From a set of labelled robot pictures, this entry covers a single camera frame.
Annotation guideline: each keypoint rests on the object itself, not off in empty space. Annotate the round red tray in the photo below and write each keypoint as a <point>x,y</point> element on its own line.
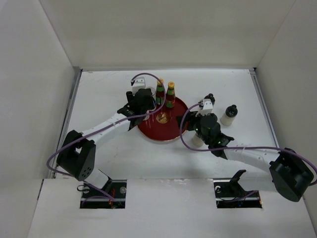
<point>163,125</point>

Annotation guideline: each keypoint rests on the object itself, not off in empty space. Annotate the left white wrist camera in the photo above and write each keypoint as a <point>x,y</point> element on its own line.
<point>137,84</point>

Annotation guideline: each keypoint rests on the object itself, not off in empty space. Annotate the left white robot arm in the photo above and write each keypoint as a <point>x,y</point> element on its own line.
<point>78,160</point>

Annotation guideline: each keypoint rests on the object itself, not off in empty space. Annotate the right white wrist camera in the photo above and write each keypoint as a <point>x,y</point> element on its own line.
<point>205,107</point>

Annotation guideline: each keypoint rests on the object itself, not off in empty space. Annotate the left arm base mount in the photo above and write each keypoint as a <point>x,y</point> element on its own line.
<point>112,197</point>

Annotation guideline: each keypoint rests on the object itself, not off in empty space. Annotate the clear grinder jar black top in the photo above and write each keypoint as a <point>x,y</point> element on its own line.
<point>214,117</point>

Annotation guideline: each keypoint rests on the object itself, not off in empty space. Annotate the aluminium frame rail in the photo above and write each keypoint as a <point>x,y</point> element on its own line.
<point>70,104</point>
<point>253,75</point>

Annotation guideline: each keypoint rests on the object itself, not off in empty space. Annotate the left aluminium frame rail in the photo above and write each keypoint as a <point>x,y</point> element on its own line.
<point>70,104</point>

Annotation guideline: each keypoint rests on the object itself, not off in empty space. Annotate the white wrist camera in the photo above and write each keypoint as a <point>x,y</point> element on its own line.
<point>137,84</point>
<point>205,107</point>

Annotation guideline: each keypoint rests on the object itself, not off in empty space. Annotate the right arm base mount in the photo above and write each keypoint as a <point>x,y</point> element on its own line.
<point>229,194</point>

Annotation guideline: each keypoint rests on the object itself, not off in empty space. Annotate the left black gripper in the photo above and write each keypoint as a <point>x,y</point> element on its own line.
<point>131,97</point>

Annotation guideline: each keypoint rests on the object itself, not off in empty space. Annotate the white bottle black cap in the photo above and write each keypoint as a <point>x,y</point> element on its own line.
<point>229,115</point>

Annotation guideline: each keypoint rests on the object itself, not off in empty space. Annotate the green-label sauce bottle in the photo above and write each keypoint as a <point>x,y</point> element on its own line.
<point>170,95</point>
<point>159,92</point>

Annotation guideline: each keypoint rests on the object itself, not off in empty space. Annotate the back brown spice jar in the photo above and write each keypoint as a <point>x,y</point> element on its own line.
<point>211,97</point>

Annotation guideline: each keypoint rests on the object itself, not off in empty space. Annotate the silver-lid salt jar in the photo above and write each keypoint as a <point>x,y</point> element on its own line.
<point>147,116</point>
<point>153,92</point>

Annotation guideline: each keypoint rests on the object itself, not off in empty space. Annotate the right aluminium frame rail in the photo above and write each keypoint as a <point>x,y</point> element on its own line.
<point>253,75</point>

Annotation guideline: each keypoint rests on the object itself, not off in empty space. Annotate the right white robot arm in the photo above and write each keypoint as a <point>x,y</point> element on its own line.
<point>291,174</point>

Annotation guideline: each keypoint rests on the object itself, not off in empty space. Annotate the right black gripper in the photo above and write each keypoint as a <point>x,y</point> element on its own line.
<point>192,118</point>

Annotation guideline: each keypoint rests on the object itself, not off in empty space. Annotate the grinder jar chrome top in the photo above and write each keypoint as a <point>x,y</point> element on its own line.
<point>197,141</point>

